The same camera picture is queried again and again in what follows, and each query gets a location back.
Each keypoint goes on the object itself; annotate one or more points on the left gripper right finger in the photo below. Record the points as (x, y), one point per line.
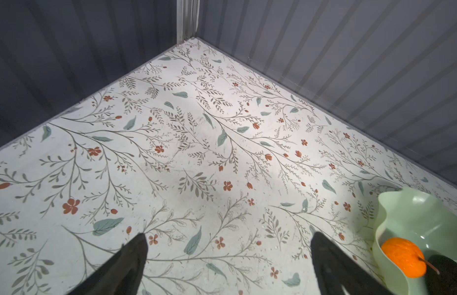
(337, 274)

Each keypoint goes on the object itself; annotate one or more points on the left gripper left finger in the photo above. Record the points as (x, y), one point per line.
(121, 274)

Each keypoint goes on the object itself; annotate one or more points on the small fake orange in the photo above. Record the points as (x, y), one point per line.
(408, 257)

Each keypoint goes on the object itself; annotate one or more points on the dark fake avocado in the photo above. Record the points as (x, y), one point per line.
(444, 283)

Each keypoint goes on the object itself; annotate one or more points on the green scalloped fruit bowl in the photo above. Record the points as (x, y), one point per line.
(420, 218)

